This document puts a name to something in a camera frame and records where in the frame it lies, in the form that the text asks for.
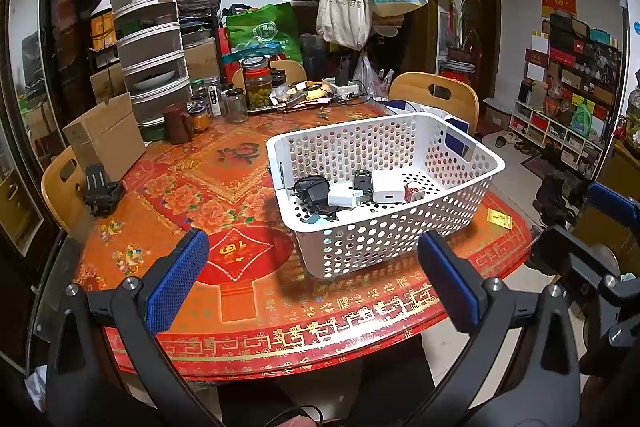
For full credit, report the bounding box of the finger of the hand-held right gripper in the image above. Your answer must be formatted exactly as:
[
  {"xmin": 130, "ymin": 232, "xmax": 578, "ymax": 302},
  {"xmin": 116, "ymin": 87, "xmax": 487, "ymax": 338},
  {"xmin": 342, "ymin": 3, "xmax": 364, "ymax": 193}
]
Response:
[
  {"xmin": 586, "ymin": 182, "xmax": 640, "ymax": 233},
  {"xmin": 527, "ymin": 226, "xmax": 640, "ymax": 375}
]

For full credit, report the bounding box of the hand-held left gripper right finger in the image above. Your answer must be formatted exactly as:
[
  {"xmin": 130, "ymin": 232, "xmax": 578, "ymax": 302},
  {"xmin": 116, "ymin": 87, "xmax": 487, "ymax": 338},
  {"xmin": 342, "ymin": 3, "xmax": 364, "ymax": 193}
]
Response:
[{"xmin": 402, "ymin": 231, "xmax": 583, "ymax": 427}]

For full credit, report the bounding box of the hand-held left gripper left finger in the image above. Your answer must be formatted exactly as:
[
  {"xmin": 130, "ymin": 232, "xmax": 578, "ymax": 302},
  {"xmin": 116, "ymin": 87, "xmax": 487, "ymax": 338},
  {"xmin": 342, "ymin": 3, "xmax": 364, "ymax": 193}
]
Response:
[{"xmin": 45, "ymin": 228, "xmax": 221, "ymax": 427}]

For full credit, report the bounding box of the white perforated plastic basket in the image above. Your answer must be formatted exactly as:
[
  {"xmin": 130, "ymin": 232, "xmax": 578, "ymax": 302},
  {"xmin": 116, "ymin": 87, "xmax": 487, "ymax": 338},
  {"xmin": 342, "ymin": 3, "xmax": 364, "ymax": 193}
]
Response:
[{"xmin": 266, "ymin": 112, "xmax": 507, "ymax": 279}]

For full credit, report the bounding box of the white large wall charger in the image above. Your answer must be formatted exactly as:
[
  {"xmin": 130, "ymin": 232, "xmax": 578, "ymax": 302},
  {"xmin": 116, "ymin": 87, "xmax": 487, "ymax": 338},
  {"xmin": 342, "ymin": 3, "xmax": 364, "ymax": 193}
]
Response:
[{"xmin": 371, "ymin": 169, "xmax": 412, "ymax": 204}]

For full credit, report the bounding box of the black charger with cable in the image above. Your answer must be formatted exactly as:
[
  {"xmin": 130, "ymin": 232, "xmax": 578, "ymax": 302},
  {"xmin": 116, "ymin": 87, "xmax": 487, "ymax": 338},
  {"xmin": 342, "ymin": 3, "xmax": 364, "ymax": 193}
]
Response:
[{"xmin": 292, "ymin": 175, "xmax": 331, "ymax": 214}]

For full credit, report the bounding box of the red printed tablecloth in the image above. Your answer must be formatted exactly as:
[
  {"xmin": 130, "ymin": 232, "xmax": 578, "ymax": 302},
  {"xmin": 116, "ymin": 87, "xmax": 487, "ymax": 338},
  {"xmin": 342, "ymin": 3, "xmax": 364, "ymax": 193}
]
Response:
[{"xmin": 75, "ymin": 99, "xmax": 533, "ymax": 380}]

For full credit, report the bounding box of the yellow card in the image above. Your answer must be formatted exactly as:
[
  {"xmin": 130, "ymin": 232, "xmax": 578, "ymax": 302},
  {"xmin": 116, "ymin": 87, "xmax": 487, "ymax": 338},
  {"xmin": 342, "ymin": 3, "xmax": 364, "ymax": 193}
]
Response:
[{"xmin": 486, "ymin": 210, "xmax": 514, "ymax": 230}]

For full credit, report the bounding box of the green detergent bottle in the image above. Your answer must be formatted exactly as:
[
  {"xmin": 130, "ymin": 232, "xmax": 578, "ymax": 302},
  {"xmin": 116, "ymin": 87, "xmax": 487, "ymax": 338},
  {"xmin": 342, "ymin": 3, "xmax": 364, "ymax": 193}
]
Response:
[{"xmin": 572, "ymin": 104, "xmax": 593, "ymax": 136}]

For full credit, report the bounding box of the black phone clamp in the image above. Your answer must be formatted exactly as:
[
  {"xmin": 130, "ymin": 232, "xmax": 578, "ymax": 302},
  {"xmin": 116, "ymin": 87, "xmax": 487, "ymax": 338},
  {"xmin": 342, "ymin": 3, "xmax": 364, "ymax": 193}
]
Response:
[{"xmin": 82, "ymin": 163, "xmax": 126, "ymax": 218}]

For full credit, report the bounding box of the shelf with boxes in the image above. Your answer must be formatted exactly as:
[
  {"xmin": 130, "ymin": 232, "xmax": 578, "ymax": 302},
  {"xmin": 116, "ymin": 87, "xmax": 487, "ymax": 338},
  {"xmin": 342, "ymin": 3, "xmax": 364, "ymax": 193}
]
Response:
[{"xmin": 510, "ymin": 14, "xmax": 626, "ymax": 168}]

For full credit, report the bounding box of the cardboard box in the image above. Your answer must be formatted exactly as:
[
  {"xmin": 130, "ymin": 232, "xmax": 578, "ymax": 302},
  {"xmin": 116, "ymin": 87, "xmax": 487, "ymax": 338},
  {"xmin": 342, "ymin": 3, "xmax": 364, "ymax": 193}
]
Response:
[{"xmin": 62, "ymin": 92, "xmax": 147, "ymax": 182}]

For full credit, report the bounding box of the orange-filled glass jar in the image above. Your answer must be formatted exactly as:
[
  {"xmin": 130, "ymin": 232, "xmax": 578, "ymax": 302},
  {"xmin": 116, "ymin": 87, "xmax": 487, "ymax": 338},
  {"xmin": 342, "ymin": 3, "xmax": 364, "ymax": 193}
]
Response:
[{"xmin": 189, "ymin": 104, "xmax": 211, "ymax": 132}]

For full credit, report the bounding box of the white blue paper bag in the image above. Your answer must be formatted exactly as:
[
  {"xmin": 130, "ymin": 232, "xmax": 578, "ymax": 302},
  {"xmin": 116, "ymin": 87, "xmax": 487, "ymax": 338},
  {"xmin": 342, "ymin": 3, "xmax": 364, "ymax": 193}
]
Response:
[{"xmin": 387, "ymin": 99, "xmax": 471, "ymax": 138}]

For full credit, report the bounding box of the empty glass jar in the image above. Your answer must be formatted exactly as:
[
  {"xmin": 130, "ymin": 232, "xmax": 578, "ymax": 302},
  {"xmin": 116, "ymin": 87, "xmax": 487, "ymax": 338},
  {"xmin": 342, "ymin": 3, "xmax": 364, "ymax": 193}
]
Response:
[{"xmin": 222, "ymin": 88, "xmax": 247, "ymax": 122}]

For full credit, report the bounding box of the metal tray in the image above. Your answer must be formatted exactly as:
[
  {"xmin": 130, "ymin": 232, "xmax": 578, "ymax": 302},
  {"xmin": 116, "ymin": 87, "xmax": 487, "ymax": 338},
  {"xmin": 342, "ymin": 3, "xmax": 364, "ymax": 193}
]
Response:
[{"xmin": 245, "ymin": 99, "xmax": 321, "ymax": 114}]

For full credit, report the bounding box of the pickle jar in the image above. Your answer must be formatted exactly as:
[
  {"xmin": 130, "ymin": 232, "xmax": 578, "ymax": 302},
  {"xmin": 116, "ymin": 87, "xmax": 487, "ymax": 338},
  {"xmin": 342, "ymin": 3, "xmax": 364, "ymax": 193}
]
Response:
[{"xmin": 241, "ymin": 57, "xmax": 273, "ymax": 109}]

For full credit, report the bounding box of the clear plastic bag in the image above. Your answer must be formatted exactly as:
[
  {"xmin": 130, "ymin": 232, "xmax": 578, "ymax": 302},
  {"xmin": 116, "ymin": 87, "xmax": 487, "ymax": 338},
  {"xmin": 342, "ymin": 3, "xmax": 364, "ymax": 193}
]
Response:
[{"xmin": 352, "ymin": 54, "xmax": 393, "ymax": 100}]

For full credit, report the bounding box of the white power strip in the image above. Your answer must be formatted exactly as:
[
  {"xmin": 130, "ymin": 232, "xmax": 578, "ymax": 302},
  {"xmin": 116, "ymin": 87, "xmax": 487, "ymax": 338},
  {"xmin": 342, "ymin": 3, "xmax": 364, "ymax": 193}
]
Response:
[{"xmin": 325, "ymin": 79, "xmax": 361, "ymax": 98}]

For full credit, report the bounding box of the potted plant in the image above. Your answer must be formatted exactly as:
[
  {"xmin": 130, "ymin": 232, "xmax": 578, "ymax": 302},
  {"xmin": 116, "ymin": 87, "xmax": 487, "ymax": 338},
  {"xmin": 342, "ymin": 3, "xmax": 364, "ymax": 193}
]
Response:
[{"xmin": 447, "ymin": 0, "xmax": 483, "ymax": 62}]

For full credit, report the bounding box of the brown shipping carton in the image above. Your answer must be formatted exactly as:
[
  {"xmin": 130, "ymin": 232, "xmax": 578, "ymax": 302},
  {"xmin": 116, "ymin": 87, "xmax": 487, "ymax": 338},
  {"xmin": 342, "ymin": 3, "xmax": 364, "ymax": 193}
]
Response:
[{"xmin": 182, "ymin": 39, "xmax": 221, "ymax": 82}]

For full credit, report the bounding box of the white stacked drawer unit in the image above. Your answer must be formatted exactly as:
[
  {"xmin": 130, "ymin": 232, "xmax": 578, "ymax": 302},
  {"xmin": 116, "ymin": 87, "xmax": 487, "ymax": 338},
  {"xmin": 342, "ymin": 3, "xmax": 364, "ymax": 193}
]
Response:
[{"xmin": 110, "ymin": 0, "xmax": 193, "ymax": 128}]

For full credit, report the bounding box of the dark wooden door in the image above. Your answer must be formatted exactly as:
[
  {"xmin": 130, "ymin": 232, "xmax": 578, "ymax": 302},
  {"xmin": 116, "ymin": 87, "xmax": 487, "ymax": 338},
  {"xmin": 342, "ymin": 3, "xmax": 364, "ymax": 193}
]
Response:
[{"xmin": 460, "ymin": 0, "xmax": 501, "ymax": 102}]

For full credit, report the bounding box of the green shopping bag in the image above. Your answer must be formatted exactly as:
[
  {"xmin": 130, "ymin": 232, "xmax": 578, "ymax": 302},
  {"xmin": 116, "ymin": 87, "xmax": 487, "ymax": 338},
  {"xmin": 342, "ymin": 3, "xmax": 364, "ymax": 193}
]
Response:
[{"xmin": 226, "ymin": 3, "xmax": 304, "ymax": 65}]

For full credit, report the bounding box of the dark glass-door cabinet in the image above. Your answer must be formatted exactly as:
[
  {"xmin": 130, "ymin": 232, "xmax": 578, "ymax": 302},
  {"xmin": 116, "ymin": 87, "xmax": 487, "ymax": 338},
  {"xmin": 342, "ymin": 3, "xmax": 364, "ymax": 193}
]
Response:
[{"xmin": 0, "ymin": 0, "xmax": 108, "ymax": 258}]

